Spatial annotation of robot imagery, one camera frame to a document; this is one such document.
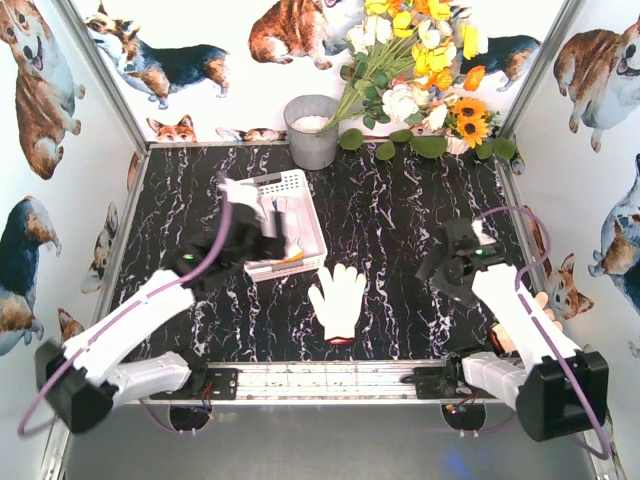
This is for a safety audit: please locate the purple cable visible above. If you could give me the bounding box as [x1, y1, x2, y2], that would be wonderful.
[472, 205, 612, 460]
[17, 202, 235, 437]

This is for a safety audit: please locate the grey metal bucket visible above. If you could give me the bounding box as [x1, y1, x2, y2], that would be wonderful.
[283, 95, 338, 171]

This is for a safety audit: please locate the white plastic storage basket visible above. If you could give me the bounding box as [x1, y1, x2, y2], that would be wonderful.
[239, 169, 327, 282]

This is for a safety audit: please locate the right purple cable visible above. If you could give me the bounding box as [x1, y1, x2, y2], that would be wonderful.
[472, 205, 612, 460]

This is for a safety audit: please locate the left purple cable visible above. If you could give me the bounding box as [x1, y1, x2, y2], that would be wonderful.
[17, 202, 235, 437]

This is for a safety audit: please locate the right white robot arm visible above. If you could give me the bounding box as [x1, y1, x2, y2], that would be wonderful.
[416, 218, 609, 442]

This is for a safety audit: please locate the sunflower pot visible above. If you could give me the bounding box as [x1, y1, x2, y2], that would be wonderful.
[443, 97, 501, 155]

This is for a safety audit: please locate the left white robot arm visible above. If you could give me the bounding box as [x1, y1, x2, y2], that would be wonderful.
[35, 201, 286, 434]

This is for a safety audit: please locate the front aluminium rail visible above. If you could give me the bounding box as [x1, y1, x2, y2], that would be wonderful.
[149, 360, 493, 406]

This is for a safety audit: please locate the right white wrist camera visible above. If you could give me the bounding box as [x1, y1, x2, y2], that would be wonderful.
[471, 219, 496, 245]

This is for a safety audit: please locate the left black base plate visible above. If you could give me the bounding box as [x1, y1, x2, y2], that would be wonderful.
[191, 367, 239, 401]

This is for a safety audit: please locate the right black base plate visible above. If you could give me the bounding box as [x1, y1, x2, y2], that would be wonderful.
[400, 367, 465, 400]

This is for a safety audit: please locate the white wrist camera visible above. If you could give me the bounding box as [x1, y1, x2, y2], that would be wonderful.
[219, 176, 265, 220]
[471, 219, 496, 245]

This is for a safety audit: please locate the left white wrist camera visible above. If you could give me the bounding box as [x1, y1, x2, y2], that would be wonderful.
[219, 176, 265, 220]

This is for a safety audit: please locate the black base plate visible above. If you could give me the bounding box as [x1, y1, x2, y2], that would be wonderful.
[400, 367, 465, 400]
[191, 367, 239, 401]

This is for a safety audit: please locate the artificial flower bouquet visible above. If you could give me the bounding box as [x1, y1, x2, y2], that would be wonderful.
[325, 1, 489, 129]

